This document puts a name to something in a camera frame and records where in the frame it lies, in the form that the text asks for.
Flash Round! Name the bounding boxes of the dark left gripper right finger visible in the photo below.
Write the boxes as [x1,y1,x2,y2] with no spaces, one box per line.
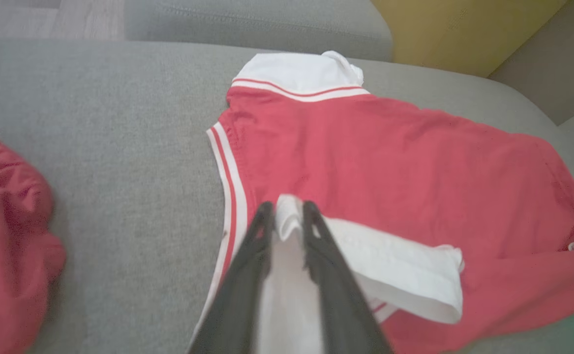
[302,200,393,354]

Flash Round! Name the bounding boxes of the red shorts with white stripe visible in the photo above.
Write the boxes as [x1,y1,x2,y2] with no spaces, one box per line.
[0,125,67,354]

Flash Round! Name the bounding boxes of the red jersey with white trim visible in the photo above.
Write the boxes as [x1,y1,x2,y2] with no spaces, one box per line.
[188,51,574,354]

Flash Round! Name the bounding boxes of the yellow cushion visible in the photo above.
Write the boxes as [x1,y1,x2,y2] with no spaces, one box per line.
[370,0,569,78]

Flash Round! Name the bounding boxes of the grey sofa armrest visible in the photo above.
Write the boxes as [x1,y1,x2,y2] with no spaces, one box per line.
[488,0,574,126]

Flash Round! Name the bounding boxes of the grey sofa cushion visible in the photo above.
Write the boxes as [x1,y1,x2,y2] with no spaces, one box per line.
[123,0,394,62]

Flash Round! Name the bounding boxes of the grey sofa seat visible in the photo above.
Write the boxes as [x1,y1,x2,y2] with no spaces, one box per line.
[0,38,574,354]

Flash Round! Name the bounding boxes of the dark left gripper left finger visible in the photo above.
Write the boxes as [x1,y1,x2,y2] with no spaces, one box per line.
[187,201,275,354]

